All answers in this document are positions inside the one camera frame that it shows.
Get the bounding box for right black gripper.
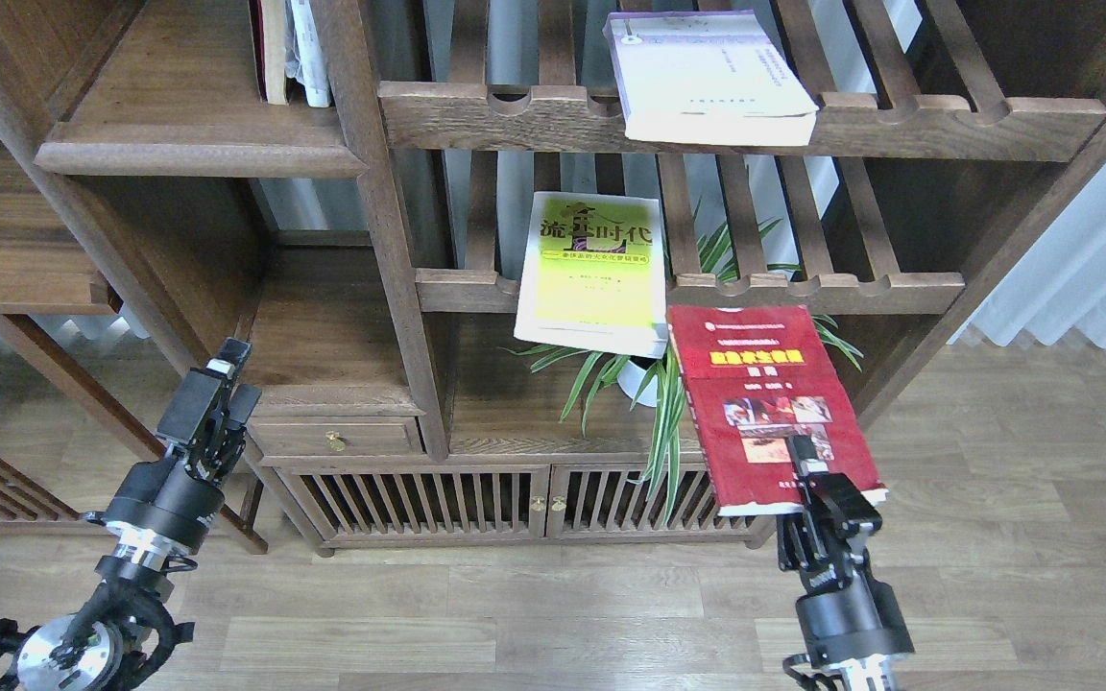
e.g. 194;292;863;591
778;436;916;670

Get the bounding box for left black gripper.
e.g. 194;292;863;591
84;338;262;559

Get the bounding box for red paperback book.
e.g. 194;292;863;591
667;303;887;517

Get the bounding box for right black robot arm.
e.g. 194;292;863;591
778;436;914;690

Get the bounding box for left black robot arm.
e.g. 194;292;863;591
0;338;262;690

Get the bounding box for brass drawer knob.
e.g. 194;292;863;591
325;430;348;452

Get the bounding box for spider plant leaves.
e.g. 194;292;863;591
505;197;865;525

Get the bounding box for dark wooden bookshelf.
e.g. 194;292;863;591
0;1;1106;554

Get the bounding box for white plant pot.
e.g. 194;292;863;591
617;357;682;408

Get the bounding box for brass cabinet door knobs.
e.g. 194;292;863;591
528;495;567;512

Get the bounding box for yellow green book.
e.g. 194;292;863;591
514;191;668;358

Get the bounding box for white curtain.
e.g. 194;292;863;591
951;163;1106;349

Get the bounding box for upright tan book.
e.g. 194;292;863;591
250;1;288;106

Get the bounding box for white purple book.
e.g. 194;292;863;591
603;10;818;146

